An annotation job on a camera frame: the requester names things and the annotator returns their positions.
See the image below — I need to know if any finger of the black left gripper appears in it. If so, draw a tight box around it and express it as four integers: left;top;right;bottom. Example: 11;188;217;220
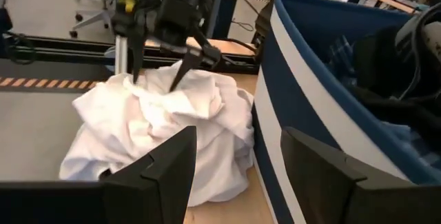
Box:
169;49;205;93
127;30;146;85

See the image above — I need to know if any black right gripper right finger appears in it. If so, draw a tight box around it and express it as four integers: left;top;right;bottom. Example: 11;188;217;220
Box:
280;126;441;224

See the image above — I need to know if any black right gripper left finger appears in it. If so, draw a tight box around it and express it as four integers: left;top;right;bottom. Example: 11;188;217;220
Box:
0;125;198;224

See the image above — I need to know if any white cloth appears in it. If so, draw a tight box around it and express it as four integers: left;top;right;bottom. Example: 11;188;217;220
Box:
58;60;256;208

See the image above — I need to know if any dark blue plaid shirt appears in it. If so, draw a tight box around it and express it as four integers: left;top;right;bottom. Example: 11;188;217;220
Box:
325;34;358;81

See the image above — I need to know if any office chair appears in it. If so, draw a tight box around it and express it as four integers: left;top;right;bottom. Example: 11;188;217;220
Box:
61;0;116;39

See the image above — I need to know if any navy white striped fabric bin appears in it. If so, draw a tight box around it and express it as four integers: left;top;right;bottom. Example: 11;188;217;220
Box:
250;0;441;224

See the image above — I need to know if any black garment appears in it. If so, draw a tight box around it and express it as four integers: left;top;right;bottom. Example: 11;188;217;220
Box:
351;23;441;139

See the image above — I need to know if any silver metal post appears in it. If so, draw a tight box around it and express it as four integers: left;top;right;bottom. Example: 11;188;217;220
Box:
114;34;129;76

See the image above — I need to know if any black aluminium frame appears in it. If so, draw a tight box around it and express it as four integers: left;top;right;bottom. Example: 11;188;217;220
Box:
0;34;261;75

